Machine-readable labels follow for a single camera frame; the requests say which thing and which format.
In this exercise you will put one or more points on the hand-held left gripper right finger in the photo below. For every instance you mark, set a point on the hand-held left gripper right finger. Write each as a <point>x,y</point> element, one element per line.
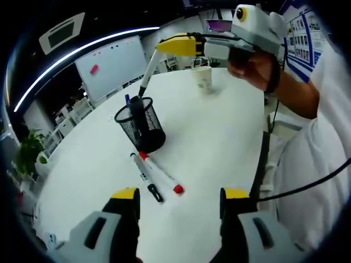
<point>242,233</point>

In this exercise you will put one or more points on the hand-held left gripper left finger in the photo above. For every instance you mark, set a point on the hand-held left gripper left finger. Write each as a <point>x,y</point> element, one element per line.
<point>115,233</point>

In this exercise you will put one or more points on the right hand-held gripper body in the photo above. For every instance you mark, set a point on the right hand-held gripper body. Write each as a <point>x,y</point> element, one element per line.
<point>260,30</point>

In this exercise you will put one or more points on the white paper cup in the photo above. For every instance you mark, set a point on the white paper cup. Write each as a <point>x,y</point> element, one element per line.
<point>203,85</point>
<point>201,69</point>
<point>202,73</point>

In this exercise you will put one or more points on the clip cap black whiteboard marker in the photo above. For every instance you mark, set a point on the clip cap black whiteboard marker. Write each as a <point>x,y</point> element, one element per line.
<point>142,172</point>

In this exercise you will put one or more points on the black laser pointer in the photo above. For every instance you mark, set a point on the black laser pointer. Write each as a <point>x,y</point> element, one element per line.
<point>135,105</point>

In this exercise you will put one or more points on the blue cap whiteboard marker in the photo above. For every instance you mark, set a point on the blue cap whiteboard marker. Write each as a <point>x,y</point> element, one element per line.
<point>127,98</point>

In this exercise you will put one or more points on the red cap whiteboard marker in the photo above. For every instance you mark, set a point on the red cap whiteboard marker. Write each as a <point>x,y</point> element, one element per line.
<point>159,172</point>

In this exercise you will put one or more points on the black mesh pen holder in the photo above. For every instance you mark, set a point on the black mesh pen holder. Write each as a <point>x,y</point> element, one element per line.
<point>148,134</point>

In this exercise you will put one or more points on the large standing whiteboard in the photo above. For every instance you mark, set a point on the large standing whiteboard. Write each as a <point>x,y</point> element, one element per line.
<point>118,63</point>

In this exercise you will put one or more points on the person's left hand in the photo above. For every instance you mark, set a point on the person's left hand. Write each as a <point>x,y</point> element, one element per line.
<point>139,260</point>

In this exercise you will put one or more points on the person's right hand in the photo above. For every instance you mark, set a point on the person's right hand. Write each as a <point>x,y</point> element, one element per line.
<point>255,71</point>

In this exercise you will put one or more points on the purple screen monitor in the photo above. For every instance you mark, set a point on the purple screen monitor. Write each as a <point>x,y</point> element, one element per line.
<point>219,26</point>

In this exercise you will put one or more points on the ceiling light strip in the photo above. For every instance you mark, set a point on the ceiling light strip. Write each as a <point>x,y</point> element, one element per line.
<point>142,28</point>

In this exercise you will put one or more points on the black wristband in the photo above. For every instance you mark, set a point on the black wristband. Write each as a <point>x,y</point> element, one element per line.
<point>275,79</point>

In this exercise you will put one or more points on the small white device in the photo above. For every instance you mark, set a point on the small white device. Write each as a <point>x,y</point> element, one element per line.
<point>52,239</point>

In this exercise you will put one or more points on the pink board eraser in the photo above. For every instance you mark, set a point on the pink board eraser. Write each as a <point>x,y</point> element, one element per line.
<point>94,69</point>

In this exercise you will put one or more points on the person in white shirt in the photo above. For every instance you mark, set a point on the person in white shirt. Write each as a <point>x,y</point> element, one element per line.
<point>315,178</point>

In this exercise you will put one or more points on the green potted plant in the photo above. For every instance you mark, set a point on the green potted plant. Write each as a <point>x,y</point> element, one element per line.
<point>28,153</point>

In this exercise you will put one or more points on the ceiling air conditioner vent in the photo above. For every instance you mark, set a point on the ceiling air conditioner vent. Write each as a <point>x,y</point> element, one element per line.
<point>61,33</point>

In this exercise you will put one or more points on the white cabinet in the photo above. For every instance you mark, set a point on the white cabinet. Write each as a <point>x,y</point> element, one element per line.
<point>38,117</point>

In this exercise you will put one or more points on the blue framed wall poster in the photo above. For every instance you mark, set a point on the blue framed wall poster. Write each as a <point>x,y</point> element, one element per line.
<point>301,41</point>

